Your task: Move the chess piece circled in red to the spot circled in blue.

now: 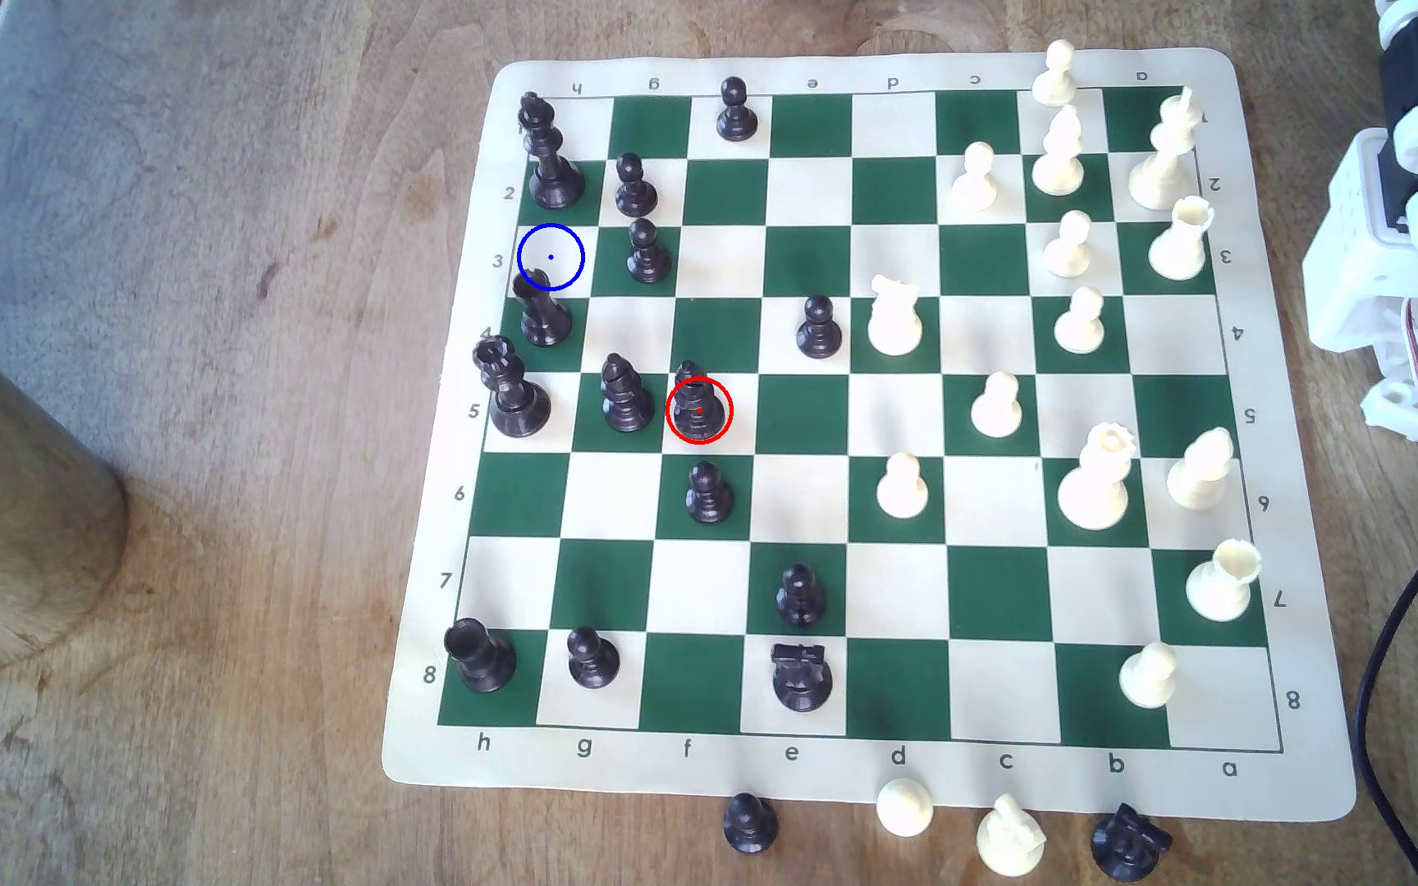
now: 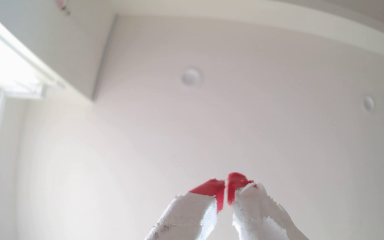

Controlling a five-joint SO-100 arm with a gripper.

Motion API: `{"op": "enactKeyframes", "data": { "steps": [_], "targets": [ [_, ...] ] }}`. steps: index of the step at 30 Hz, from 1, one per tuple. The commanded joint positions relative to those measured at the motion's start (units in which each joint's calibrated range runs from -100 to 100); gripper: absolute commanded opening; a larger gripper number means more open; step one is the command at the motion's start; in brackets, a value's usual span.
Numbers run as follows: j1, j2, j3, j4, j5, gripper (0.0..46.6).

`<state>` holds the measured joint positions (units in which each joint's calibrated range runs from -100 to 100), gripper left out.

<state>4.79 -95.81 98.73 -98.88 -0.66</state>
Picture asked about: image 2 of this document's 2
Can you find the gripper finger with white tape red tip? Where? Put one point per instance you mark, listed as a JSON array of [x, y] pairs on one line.
[[258, 213], [192, 213]]

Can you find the round recessed ceiling light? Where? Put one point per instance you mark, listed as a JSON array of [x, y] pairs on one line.
[[192, 77], [368, 103]]

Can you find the small red ceiling device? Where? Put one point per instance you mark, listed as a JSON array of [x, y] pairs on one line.
[[62, 5]]

